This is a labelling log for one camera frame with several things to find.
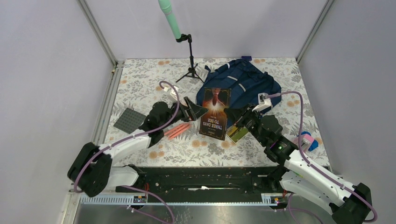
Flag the navy blue backpack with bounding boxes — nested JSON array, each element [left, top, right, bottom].
[[196, 59, 282, 127]]

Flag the aluminium frame rail left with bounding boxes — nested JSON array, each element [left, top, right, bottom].
[[77, 0, 125, 145]]

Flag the small purple block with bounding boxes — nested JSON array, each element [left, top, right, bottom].
[[241, 56, 252, 61]]

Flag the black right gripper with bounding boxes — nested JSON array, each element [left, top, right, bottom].
[[223, 103, 267, 146]]

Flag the pink tape roll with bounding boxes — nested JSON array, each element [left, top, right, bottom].
[[293, 134, 314, 153]]

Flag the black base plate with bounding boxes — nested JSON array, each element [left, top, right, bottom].
[[133, 167, 284, 203]]

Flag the blue toy block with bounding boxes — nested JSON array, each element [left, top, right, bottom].
[[297, 131, 319, 152]]

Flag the grey studded building baseplate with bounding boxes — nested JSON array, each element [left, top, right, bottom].
[[113, 108, 146, 134]]

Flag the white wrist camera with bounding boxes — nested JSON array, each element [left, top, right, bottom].
[[163, 86, 178, 102], [252, 93, 273, 112]]

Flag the green microphone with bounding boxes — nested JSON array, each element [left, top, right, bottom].
[[158, 0, 182, 42]]

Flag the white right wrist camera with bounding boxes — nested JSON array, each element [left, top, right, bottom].
[[252, 93, 273, 112]]

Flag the aluminium frame rail right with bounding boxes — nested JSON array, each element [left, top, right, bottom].
[[296, 0, 335, 64]]

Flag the blue Animal Farm book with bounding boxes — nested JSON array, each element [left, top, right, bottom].
[[226, 125, 248, 143]]

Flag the aluminium frame rail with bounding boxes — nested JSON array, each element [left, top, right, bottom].
[[296, 0, 335, 64], [77, 0, 125, 145]]

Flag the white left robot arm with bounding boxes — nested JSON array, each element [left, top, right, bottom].
[[67, 97, 208, 197]]

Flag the Three Days to See book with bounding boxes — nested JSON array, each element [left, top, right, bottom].
[[199, 88, 231, 140]]

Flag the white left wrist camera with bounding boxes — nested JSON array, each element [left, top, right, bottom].
[[163, 86, 178, 102]]

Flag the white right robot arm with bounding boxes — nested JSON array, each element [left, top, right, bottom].
[[225, 106, 372, 224]]

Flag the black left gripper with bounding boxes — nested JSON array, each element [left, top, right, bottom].
[[160, 97, 208, 130]]

